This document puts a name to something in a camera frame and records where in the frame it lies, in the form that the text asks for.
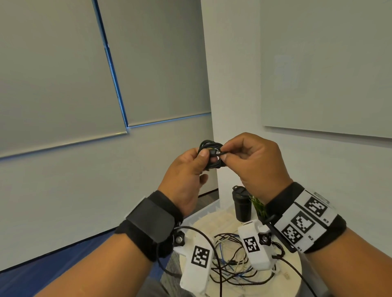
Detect person's left hand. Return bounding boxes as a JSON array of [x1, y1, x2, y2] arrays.
[[158, 148, 216, 218]]

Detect person's right hand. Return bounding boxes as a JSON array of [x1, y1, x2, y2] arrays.
[[220, 132, 294, 206]]

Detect thin cream cable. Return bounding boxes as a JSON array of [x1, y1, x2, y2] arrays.
[[219, 238, 255, 276]]

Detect person's left forearm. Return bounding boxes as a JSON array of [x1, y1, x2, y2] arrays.
[[33, 234, 154, 297]]

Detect person's right forearm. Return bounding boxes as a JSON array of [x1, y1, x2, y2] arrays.
[[305, 228, 392, 297]]

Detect person's dark trousers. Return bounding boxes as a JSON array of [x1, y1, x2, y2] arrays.
[[134, 275, 192, 297]]

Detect black marker wristband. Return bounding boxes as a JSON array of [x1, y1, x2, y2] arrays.
[[114, 190, 184, 262], [265, 182, 347, 255]]

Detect small potted grass plant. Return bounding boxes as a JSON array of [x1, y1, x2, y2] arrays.
[[249, 195, 267, 222]]

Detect black tumbler with lid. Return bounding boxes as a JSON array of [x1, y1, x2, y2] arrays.
[[232, 186, 253, 223]]

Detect round white table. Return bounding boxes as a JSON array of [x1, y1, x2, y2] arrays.
[[174, 208, 303, 297]]

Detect white wall whiteboard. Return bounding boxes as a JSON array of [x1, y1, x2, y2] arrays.
[[259, 0, 392, 139]]

